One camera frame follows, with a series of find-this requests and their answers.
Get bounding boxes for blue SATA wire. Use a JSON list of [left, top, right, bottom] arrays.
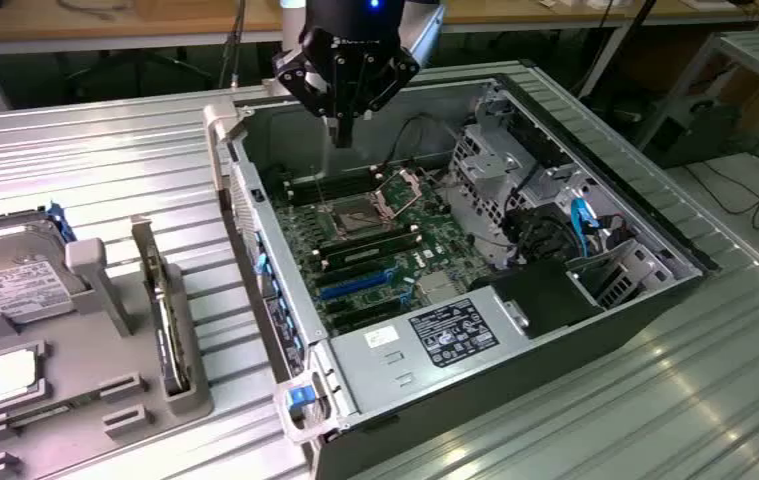
[[570, 197, 600, 261]]

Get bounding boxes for black box device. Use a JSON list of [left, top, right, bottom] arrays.
[[658, 99, 744, 169]]

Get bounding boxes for graphics card with fan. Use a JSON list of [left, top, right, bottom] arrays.
[[129, 214, 191, 396]]

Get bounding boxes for silver power supply unit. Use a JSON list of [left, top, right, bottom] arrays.
[[311, 285, 534, 419]]

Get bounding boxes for silver disk bay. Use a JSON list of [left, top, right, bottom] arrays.
[[564, 238, 678, 310]]

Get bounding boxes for black plastic shroud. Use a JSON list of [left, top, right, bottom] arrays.
[[488, 259, 608, 341]]

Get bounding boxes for grey coiled cable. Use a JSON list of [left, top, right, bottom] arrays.
[[54, 0, 131, 22]]

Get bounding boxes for silver CPU chip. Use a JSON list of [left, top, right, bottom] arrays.
[[0, 349, 44, 401]]

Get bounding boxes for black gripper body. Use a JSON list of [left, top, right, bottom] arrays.
[[301, 0, 413, 97]]

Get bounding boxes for open black PC case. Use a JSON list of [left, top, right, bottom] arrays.
[[201, 72, 722, 480]]

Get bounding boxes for blue expansion slot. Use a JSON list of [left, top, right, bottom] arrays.
[[317, 272, 397, 301]]

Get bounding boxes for long black expansion slot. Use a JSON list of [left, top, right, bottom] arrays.
[[323, 295, 399, 317], [332, 307, 407, 331]]

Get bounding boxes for black power cable bundle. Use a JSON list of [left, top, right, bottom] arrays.
[[503, 205, 578, 265]]

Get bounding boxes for thin black wire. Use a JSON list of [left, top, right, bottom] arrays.
[[381, 115, 464, 169]]

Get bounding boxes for metal socket cover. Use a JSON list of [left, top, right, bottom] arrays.
[[368, 167, 424, 221]]

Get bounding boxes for silver hard disk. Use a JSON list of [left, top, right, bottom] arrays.
[[0, 219, 80, 321]]

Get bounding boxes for CPU socket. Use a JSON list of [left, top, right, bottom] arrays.
[[324, 197, 387, 236]]

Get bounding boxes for black office chair base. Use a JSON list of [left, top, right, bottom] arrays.
[[61, 47, 217, 99]]

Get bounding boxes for silver perforated drive cage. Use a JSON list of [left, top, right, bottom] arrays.
[[448, 122, 594, 261]]

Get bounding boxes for green RAM stick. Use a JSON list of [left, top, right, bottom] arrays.
[[321, 237, 417, 266], [8, 394, 99, 431]]

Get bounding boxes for blue disk mounting rail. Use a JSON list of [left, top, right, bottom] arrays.
[[0, 201, 79, 241]]

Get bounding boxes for grey parts rack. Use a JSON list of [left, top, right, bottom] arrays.
[[0, 237, 215, 480]]

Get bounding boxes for small white box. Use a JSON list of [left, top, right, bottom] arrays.
[[538, 0, 627, 11]]

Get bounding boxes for long wooden desk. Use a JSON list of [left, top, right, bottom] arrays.
[[0, 0, 759, 111]]

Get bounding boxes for silver chipset heatsink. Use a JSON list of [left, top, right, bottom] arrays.
[[417, 272, 461, 301]]

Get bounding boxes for green motherboard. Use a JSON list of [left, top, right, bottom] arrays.
[[264, 159, 487, 336]]

